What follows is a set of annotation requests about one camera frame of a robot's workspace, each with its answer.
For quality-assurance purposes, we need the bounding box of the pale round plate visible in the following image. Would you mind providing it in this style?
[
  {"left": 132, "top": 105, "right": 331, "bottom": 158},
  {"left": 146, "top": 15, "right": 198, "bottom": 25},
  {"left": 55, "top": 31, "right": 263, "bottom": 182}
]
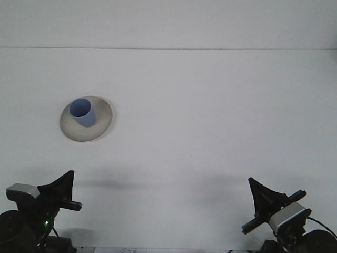
[{"left": 60, "top": 95, "right": 114, "bottom": 143}]

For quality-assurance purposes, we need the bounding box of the pale blue cup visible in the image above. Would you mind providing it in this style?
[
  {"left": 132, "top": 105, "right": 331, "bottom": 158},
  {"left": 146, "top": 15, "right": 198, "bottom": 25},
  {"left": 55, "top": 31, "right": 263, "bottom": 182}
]
[{"left": 69, "top": 98, "right": 96, "bottom": 128}]

